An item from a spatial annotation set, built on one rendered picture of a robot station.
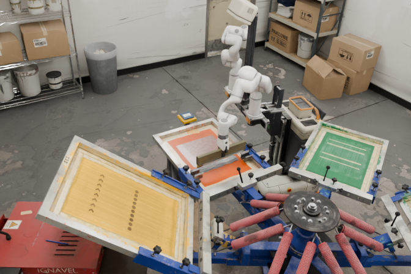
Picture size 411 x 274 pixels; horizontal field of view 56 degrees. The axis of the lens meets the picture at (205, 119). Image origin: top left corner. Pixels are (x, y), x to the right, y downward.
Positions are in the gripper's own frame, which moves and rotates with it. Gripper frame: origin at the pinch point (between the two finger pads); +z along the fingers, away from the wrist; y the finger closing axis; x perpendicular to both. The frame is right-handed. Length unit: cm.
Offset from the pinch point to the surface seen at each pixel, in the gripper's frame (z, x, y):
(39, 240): -2, 129, -19
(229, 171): 14.0, -3.6, -6.5
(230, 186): 5.2, 10.5, -27.4
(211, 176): 13.9, 11.2, -4.7
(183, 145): 14.0, 12.0, 37.4
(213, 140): 14.2, -13.7, 32.4
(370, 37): 35, -379, 170
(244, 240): -6, 35, -76
